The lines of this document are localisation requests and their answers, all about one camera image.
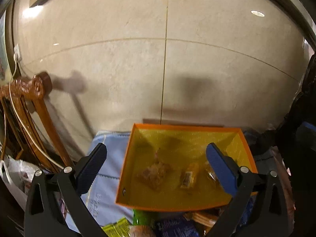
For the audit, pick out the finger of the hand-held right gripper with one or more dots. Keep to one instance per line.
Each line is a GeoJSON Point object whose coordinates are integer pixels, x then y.
{"type": "Point", "coordinates": [307, 129]}

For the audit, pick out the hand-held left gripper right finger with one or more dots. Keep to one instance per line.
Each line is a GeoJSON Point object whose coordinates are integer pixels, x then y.
{"type": "Point", "coordinates": [222, 170]}

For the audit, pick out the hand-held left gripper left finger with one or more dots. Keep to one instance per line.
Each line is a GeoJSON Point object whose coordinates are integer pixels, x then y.
{"type": "Point", "coordinates": [90, 167]}

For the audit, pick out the orange cardboard box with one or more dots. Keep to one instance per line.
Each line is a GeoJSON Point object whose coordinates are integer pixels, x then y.
{"type": "Point", "coordinates": [170, 153]}

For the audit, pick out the blue snack bag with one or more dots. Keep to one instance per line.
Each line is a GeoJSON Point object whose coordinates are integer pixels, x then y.
{"type": "Point", "coordinates": [175, 227]}

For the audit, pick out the clear crinkled snack packet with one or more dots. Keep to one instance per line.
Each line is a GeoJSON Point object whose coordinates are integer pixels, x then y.
{"type": "Point", "coordinates": [211, 172]}

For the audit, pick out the light blue tablecloth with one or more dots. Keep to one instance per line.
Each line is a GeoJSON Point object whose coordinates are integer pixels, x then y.
{"type": "Point", "coordinates": [108, 177]}

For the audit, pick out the small orange snack packet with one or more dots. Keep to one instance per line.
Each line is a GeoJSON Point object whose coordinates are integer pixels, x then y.
{"type": "Point", "coordinates": [189, 175]}

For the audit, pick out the clear wafer biscuit packet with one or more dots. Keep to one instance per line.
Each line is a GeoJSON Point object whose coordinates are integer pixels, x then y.
{"type": "Point", "coordinates": [205, 218]}

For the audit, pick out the clear brown pastry packet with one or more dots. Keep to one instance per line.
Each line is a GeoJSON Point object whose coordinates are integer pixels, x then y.
{"type": "Point", "coordinates": [154, 175]}

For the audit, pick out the yellow-green snack packet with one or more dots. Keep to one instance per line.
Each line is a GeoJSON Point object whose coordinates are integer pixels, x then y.
{"type": "Point", "coordinates": [116, 228]}

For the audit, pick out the green snack packet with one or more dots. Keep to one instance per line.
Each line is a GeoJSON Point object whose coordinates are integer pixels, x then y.
{"type": "Point", "coordinates": [141, 217]}

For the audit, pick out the white plastic bag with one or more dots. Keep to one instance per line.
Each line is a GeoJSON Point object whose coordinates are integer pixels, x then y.
{"type": "Point", "coordinates": [17, 175]}

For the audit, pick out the round yellow bread packet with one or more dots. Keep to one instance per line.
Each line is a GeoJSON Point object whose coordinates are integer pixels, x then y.
{"type": "Point", "coordinates": [142, 231]}

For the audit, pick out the brown carved wooden chair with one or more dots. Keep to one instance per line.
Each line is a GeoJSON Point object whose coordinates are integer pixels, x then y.
{"type": "Point", "coordinates": [27, 108]}

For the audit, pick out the white wall socket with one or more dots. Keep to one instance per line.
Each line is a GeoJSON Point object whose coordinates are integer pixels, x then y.
{"type": "Point", "coordinates": [17, 52]}

